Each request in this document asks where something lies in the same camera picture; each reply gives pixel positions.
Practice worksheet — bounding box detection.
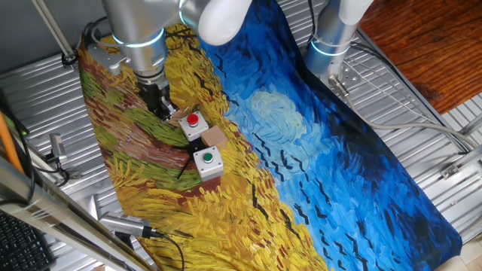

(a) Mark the black keyboard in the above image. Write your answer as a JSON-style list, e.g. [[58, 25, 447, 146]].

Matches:
[[0, 209, 58, 271]]

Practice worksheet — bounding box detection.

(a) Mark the green push button box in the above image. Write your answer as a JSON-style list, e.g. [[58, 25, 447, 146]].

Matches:
[[192, 145, 225, 183]]

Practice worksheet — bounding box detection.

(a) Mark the thin black cable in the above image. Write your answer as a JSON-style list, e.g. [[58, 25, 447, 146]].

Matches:
[[0, 89, 38, 207]]

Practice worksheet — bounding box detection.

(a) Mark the small silver camera on clamp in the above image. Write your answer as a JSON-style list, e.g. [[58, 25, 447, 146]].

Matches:
[[44, 132, 82, 181]]

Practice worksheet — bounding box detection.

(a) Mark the small wooden block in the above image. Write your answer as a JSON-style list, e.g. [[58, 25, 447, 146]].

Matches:
[[200, 124, 229, 152]]

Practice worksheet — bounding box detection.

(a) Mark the grey metal rod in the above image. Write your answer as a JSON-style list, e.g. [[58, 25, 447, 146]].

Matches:
[[30, 0, 79, 64]]

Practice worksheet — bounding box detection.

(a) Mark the grey base cable with connector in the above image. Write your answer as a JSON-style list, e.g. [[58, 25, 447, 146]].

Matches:
[[328, 74, 481, 152]]

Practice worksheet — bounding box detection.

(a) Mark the black clock mechanism with hands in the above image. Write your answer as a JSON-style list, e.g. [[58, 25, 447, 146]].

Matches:
[[176, 138, 207, 181]]

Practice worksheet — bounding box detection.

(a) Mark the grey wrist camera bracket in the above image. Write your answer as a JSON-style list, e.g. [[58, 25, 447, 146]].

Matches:
[[87, 44, 133, 77]]

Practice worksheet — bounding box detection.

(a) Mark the shiny metal frame beam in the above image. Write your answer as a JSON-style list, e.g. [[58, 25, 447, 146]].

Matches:
[[0, 155, 156, 271]]

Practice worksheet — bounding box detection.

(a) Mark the aluminium bracket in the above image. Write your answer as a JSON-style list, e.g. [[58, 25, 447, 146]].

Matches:
[[439, 161, 463, 181]]

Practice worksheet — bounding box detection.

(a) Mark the coiled black cable bundle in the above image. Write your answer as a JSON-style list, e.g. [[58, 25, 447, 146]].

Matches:
[[82, 16, 114, 50]]

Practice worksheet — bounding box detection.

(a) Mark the painted wheat field cloth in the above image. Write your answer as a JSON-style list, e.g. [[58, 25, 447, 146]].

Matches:
[[77, 0, 464, 271]]

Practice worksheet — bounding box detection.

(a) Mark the red push button box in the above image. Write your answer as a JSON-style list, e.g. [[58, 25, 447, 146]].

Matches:
[[177, 110, 210, 142]]

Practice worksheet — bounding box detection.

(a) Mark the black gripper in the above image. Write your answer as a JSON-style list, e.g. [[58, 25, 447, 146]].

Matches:
[[135, 71, 179, 123]]

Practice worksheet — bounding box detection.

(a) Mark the silver ribbed camera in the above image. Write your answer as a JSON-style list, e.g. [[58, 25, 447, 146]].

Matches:
[[98, 211, 160, 239]]

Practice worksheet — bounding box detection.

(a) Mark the shiny metal plate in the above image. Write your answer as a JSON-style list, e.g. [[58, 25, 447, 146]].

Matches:
[[77, 193, 103, 223]]

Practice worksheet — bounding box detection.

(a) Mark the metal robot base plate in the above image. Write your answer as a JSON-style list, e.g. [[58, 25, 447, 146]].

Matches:
[[319, 62, 363, 93]]

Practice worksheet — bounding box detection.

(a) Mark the orange pole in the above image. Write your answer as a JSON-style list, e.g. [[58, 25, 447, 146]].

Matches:
[[0, 111, 25, 175]]

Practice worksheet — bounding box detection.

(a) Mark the black base cable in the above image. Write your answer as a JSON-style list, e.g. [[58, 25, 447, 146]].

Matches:
[[306, 0, 321, 45]]

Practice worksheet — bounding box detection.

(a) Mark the black camera cable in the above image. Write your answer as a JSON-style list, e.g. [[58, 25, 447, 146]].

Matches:
[[149, 230, 187, 271]]

